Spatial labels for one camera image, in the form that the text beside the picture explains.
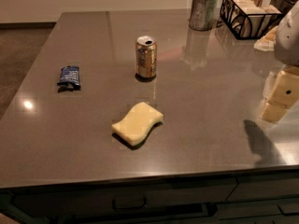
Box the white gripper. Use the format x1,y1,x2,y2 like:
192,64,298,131
259,1,299,123

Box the yellow sponge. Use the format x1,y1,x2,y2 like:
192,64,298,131
112,102,164,147

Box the blue rxbar wrapper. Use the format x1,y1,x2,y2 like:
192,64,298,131
57,66,81,91

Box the loose napkin on counter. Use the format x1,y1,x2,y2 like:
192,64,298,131
254,26,278,51

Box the metal cup with white items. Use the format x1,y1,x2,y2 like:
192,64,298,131
189,0,218,31

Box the dark cabinet drawer front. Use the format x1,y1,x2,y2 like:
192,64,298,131
13,178,236,218

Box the gold soda can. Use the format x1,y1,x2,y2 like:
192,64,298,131
135,35,157,79

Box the black wire basket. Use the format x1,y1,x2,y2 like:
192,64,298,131
219,0,285,41

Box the napkins in wire basket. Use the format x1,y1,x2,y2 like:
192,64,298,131
226,0,282,38

